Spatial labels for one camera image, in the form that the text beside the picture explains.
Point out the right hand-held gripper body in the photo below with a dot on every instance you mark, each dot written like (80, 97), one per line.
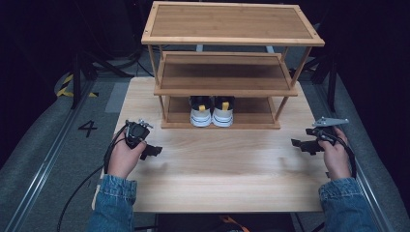
(325, 132)

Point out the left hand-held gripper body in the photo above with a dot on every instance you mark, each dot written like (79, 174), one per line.
(137, 132)

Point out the white navy blue sneaker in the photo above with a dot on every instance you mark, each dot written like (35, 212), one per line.
(223, 116)
(200, 116)

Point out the wooden three-tier shoe rack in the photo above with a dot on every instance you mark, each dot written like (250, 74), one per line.
(225, 22)

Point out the person's left hand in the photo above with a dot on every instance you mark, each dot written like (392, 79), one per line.
(124, 161)

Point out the person's right hand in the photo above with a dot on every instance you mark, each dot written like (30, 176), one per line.
(336, 161)

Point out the black metal stand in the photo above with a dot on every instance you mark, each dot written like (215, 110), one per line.
(76, 80)
(332, 83)

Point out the yellow black hazard tape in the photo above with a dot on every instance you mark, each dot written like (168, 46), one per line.
(63, 92)

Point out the metal floor rail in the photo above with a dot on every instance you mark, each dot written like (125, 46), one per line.
(42, 167)

